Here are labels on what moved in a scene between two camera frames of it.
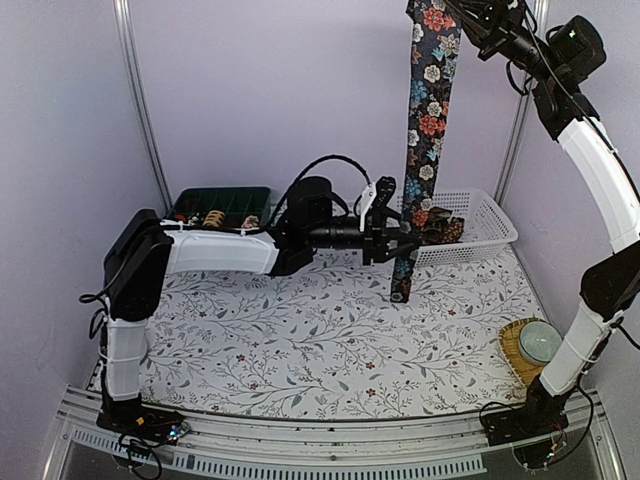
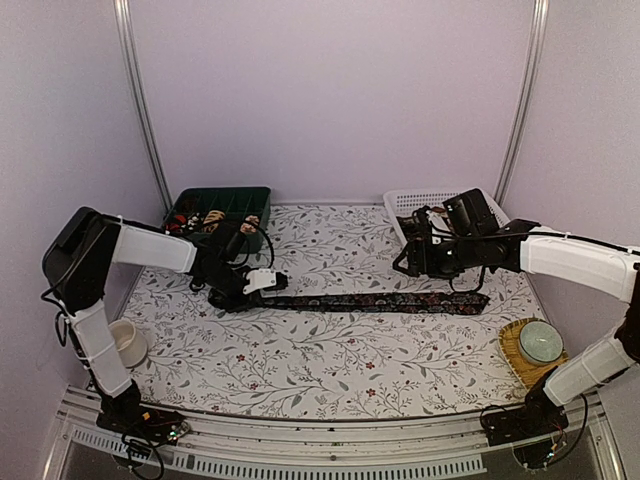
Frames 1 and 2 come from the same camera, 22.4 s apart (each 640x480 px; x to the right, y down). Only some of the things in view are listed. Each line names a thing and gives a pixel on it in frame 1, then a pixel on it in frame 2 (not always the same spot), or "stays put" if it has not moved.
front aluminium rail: x=424 y=447 stays put
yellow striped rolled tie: x=214 y=218 stays put
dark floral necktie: x=433 y=29 to x=467 y=303
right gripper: x=495 y=25 to x=426 y=265
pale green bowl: x=538 y=341 stays put
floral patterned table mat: x=328 y=339 stays put
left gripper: x=379 y=242 to x=234 y=305
